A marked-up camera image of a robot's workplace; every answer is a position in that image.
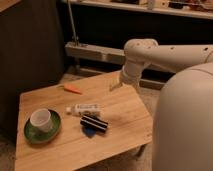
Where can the wooden low table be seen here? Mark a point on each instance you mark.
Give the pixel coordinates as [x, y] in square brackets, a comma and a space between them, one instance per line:
[130, 125]

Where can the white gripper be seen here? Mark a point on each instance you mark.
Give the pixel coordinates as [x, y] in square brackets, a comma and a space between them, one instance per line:
[128, 75]

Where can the grey metal shelf rack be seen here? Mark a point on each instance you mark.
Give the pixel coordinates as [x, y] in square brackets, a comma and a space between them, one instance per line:
[145, 52]

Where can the blue flat object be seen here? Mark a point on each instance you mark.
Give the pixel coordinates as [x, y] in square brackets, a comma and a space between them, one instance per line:
[88, 131]

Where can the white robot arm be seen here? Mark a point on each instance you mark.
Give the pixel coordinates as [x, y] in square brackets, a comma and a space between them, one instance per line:
[182, 137]

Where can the black striped box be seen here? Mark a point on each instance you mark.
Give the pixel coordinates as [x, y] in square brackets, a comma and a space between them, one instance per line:
[94, 123]

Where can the white cup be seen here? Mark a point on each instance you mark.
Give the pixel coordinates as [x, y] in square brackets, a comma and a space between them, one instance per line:
[41, 119]

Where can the white plastic bottle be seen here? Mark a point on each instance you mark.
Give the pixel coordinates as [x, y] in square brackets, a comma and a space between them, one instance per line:
[81, 109]

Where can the green plate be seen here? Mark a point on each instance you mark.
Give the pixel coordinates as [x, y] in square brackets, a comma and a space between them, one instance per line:
[35, 136]

